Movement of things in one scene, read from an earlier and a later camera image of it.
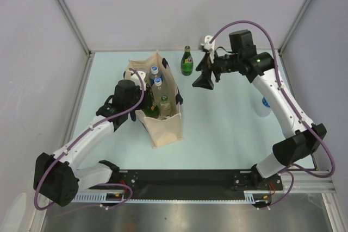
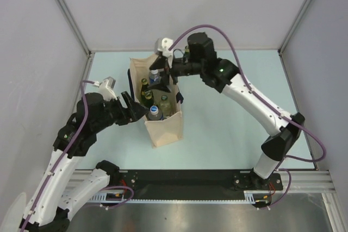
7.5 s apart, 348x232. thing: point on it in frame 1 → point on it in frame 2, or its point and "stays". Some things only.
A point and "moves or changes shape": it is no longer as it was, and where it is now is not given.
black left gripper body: (144, 102) → (114, 112)
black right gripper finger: (205, 63) → (160, 62)
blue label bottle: (263, 109) moves or changes shape
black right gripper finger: (204, 80) → (163, 85)
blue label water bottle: (154, 74) moves or changes shape
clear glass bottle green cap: (165, 107) stays
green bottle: (152, 111) moves or changes shape
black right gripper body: (226, 63) → (181, 68)
